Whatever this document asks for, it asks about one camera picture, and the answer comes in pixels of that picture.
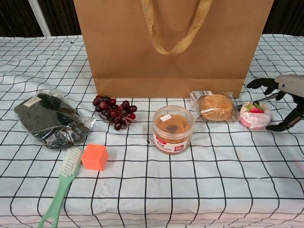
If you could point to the pink strawberry cake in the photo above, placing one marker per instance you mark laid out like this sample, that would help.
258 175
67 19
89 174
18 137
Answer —
254 118

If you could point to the orange cube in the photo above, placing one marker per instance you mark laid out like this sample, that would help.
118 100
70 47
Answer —
93 158

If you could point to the clear jar of rubber bands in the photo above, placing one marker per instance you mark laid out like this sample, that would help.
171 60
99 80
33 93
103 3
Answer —
173 133

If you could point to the round cookie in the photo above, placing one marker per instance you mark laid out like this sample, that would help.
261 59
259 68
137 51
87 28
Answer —
216 107

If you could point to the white black-checked tablecloth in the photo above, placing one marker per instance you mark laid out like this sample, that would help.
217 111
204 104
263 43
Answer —
152 190

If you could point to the white partition frame post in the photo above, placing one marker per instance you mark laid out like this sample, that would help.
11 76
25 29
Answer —
41 19

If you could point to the green white-bristle brush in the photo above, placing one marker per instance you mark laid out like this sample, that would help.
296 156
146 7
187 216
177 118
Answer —
64 180

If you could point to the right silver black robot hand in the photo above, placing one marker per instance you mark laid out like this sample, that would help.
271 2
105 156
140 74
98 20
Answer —
292 85

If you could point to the dark red grape bunch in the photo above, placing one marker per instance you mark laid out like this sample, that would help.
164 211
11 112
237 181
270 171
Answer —
118 112

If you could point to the black item in clear packet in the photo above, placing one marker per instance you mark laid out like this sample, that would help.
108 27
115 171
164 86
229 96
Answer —
42 114

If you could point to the brown paper shopping bag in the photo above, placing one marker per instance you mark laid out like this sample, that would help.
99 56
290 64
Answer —
166 71

